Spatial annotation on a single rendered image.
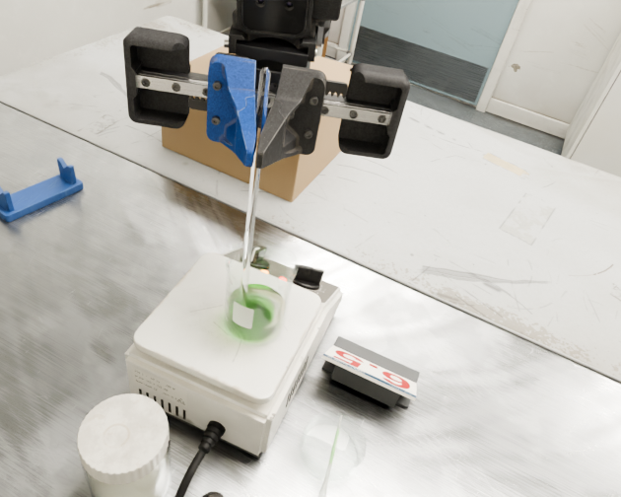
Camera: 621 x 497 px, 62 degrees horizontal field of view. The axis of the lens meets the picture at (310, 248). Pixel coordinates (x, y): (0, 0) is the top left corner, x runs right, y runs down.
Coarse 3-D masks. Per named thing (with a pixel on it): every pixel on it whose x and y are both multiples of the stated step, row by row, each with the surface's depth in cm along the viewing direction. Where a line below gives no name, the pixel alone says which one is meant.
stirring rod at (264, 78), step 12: (264, 72) 28; (264, 84) 28; (264, 96) 29; (264, 108) 29; (264, 120) 30; (252, 168) 32; (252, 180) 33; (252, 192) 33; (252, 204) 34; (252, 216) 34; (252, 228) 35; (252, 240) 36
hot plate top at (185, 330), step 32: (224, 256) 47; (192, 288) 44; (224, 288) 45; (160, 320) 41; (192, 320) 42; (288, 320) 43; (160, 352) 39; (192, 352) 39; (224, 352) 40; (256, 352) 40; (288, 352) 41; (224, 384) 38; (256, 384) 38
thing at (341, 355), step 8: (336, 352) 50; (344, 352) 51; (344, 360) 48; (352, 360) 49; (360, 360) 51; (360, 368) 47; (368, 368) 49; (376, 368) 50; (376, 376) 47; (384, 376) 48; (392, 376) 49; (392, 384) 46; (400, 384) 48; (408, 384) 49
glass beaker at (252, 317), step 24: (264, 240) 40; (240, 264) 40; (264, 264) 41; (288, 264) 39; (240, 288) 36; (288, 288) 38; (240, 312) 38; (264, 312) 38; (240, 336) 40; (264, 336) 40
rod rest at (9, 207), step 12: (60, 168) 63; (72, 168) 62; (48, 180) 64; (60, 180) 64; (72, 180) 63; (0, 192) 58; (24, 192) 61; (36, 192) 62; (48, 192) 62; (60, 192) 62; (72, 192) 64; (0, 204) 59; (12, 204) 58; (24, 204) 60; (36, 204) 60; (48, 204) 62; (0, 216) 59; (12, 216) 58
